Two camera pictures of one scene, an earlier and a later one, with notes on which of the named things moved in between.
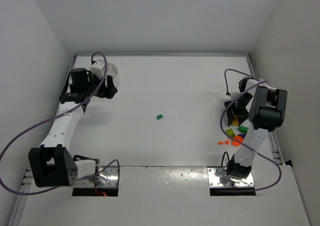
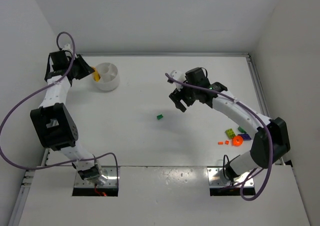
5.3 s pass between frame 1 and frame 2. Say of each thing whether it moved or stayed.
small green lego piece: stayed
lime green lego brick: stayed
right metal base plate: stayed
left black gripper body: moved
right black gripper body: moved
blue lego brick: stayed
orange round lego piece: stayed
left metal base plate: stayed
